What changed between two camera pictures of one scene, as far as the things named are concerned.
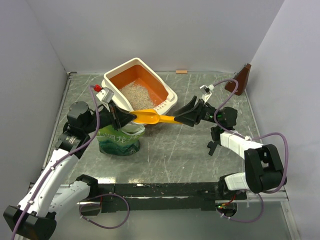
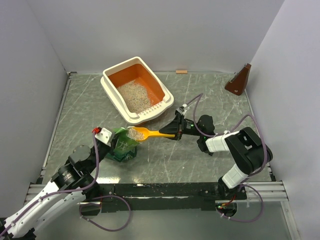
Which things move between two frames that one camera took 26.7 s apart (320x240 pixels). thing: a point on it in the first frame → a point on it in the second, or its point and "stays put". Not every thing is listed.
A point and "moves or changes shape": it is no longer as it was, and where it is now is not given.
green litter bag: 124,142 moves or changes shape
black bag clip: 215,134 moves or changes shape
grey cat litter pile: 137,96 stays put
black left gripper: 118,117 → 111,149
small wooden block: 181,72 stays put
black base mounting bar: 121,198 stays put
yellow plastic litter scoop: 151,116 → 139,134
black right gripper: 191,118 → 176,127
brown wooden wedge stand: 241,76 stays put
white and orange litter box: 136,87 stays put
